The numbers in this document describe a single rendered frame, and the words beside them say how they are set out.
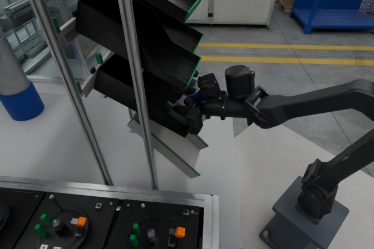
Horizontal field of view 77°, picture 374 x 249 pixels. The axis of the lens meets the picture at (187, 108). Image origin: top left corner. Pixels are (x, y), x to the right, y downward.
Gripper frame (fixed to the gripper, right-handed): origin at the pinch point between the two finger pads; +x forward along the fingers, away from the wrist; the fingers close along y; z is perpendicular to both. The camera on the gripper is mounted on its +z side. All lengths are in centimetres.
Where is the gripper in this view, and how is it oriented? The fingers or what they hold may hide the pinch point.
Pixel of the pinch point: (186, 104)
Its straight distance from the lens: 66.3
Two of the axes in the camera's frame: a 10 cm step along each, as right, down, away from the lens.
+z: -2.0, -8.2, -5.3
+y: -3.8, 5.6, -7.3
